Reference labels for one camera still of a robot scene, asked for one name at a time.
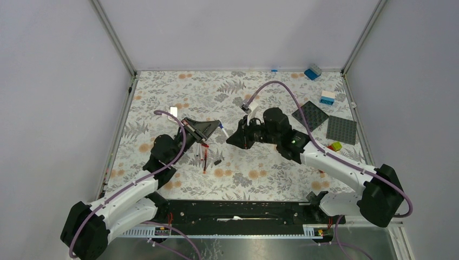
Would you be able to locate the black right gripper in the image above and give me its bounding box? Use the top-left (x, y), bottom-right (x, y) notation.
top-left (227, 114), bottom-right (280, 149)

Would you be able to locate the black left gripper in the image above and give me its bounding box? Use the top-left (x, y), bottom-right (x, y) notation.
top-left (170, 117), bottom-right (221, 165)

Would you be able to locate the white marker blue end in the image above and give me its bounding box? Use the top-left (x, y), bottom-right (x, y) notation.
top-left (219, 123), bottom-right (230, 139)

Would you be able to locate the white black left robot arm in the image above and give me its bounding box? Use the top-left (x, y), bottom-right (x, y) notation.
top-left (60, 118), bottom-right (221, 259)

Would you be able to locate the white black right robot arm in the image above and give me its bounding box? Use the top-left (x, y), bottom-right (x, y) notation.
top-left (226, 108), bottom-right (406, 228)

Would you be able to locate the orange red pen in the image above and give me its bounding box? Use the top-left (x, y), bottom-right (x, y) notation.
top-left (203, 147), bottom-right (208, 174)

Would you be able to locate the dark green lego baseplate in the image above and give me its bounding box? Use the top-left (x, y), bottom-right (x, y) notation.
top-left (301, 101), bottom-right (329, 132)

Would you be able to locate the floral table mat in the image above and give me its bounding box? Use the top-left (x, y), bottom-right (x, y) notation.
top-left (106, 71), bottom-right (353, 201)

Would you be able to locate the colourful lego brick pile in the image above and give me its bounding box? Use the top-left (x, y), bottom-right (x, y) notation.
top-left (327, 141), bottom-right (343, 153)

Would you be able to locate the white blue lego brick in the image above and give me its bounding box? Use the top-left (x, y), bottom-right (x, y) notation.
top-left (319, 90), bottom-right (336, 106)

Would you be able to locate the grey lego baseplate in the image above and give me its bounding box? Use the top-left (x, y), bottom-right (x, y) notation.
top-left (326, 115), bottom-right (357, 145)

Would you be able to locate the blue grey lego brick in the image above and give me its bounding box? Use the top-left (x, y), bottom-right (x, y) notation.
top-left (304, 64), bottom-right (322, 81)

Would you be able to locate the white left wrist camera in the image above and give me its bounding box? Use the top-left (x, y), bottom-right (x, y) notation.
top-left (169, 106), bottom-right (178, 118)

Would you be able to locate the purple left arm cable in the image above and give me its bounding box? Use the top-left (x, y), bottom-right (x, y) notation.
top-left (68, 110), bottom-right (201, 260)

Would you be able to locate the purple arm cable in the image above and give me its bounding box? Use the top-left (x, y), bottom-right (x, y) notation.
top-left (247, 80), bottom-right (414, 260)
top-left (68, 110), bottom-right (201, 260)

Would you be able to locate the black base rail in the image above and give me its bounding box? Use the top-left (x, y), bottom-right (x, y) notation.
top-left (152, 200), bottom-right (346, 236)

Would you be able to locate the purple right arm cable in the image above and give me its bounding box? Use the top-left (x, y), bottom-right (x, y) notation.
top-left (247, 80), bottom-right (414, 260)

